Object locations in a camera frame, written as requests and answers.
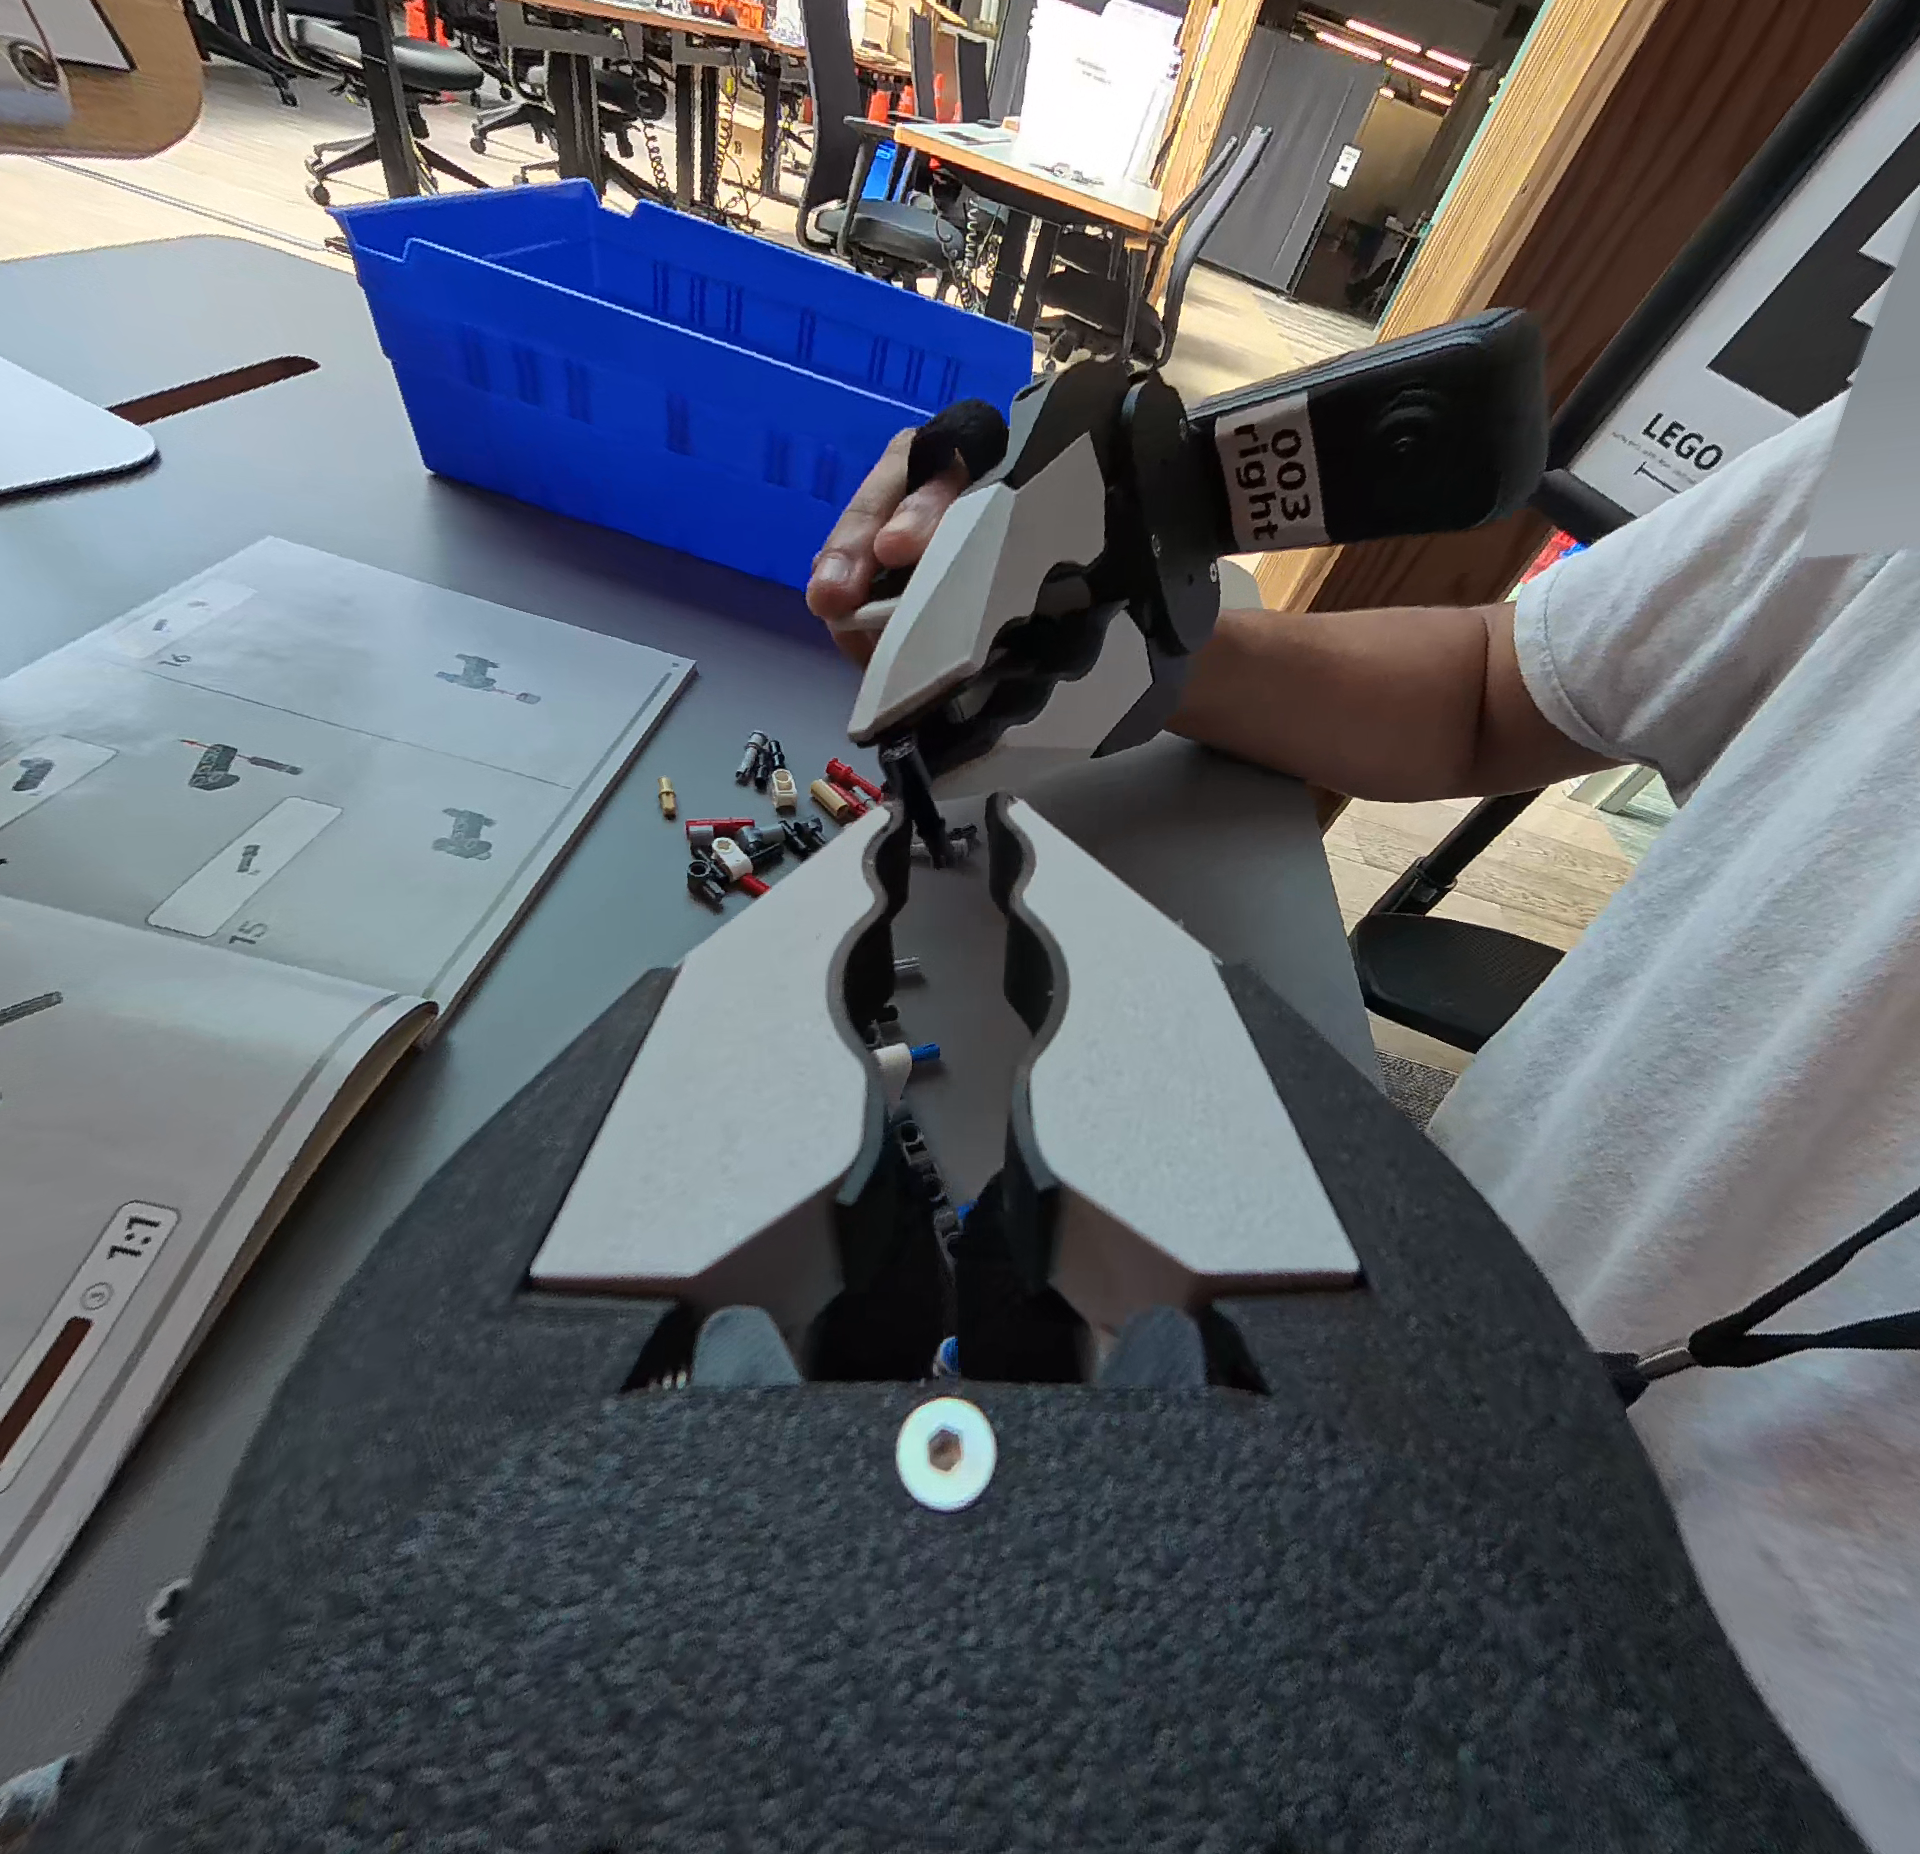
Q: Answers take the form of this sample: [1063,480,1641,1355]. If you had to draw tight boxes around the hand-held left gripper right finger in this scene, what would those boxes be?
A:
[982,796,1365,1297]

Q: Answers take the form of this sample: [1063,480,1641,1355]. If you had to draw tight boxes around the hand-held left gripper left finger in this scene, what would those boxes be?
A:
[527,801,914,1297]

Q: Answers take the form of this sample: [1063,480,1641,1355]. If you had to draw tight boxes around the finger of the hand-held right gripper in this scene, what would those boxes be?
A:
[933,598,1178,803]
[843,425,1115,745]

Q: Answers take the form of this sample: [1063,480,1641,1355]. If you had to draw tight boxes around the black lego frame piece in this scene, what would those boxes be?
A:
[876,734,964,870]

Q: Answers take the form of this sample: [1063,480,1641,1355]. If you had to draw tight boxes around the grey black lego assembly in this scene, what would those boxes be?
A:
[859,950,981,1384]

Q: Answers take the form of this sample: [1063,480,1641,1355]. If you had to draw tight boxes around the person's right forearm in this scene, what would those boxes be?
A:
[1167,593,1595,805]

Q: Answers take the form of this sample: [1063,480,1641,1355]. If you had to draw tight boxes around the scatter of red black lego pieces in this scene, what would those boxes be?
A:
[658,725,890,912]

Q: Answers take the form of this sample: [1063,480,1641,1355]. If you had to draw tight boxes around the lego instruction booklet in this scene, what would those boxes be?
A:
[0,533,703,1652]

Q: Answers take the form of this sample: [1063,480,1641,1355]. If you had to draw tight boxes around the person's right hand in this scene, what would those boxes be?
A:
[806,444,978,671]

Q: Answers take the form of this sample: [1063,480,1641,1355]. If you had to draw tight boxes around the black office chair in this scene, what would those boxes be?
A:
[1034,127,1279,373]
[1347,788,1580,1052]

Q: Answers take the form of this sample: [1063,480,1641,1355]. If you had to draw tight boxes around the black framed marker sign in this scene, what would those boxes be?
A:
[1543,74,1920,542]

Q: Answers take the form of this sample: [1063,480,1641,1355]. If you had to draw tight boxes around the large blue plastic bin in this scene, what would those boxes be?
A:
[327,176,1040,592]

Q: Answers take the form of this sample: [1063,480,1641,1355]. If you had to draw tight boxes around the wooden top table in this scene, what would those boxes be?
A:
[895,118,1165,329]

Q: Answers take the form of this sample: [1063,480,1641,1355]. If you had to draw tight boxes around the white paper sign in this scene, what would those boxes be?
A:
[1020,0,1189,188]

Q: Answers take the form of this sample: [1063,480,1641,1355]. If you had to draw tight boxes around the silver monitor stand base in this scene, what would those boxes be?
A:
[0,353,159,501]

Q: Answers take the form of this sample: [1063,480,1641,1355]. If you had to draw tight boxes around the rounded wooden panel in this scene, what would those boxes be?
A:
[0,0,205,158]

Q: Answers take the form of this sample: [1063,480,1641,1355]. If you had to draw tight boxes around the black lanyard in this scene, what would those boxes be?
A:
[1603,1191,1920,1412]

